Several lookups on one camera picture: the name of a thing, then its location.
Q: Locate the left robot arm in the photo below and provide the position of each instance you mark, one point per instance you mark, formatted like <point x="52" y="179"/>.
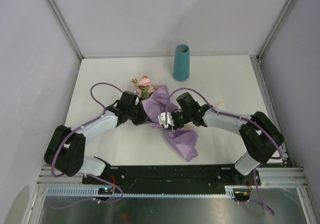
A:
<point x="66" y="149"/>

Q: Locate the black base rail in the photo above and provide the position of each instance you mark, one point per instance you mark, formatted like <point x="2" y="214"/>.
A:
<point x="179" y="178"/>

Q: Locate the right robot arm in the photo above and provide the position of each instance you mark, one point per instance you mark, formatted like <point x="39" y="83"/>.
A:
<point x="259" y="135"/>

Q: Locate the right aluminium table rail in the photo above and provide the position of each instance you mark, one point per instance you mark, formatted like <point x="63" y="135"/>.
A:
<point x="265" y="91"/>

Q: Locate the white cable duct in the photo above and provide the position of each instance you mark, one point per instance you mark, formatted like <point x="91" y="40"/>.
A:
<point x="101" y="192"/>

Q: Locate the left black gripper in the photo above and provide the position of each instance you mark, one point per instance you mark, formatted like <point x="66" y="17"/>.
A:
<point x="143" y="117"/>

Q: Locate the left aluminium frame post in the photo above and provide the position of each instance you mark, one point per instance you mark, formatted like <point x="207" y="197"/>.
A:
<point x="64" y="27"/>

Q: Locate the teal conical vase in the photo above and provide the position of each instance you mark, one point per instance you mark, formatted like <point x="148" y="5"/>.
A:
<point x="181" y="64"/>

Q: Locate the beige ribbon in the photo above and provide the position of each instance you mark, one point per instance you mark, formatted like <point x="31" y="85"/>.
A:
<point x="218" y="104"/>

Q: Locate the aluminium frame post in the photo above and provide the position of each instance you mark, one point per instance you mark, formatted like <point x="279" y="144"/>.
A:
<point x="286" y="8"/>
<point x="64" y="27"/>

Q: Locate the purple wrapping paper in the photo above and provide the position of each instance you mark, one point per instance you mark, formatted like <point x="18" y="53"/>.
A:
<point x="182" y="140"/>

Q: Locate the right aluminium frame post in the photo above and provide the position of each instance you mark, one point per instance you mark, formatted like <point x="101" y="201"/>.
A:
<point x="286" y="8"/>

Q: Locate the pink flower bouquet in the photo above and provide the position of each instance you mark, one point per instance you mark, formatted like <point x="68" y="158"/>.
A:
<point x="143" y="87"/>

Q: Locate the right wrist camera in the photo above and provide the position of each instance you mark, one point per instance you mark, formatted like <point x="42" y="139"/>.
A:
<point x="165" y="119"/>

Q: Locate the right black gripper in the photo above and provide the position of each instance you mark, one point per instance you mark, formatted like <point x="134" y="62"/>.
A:
<point x="176" y="126"/>

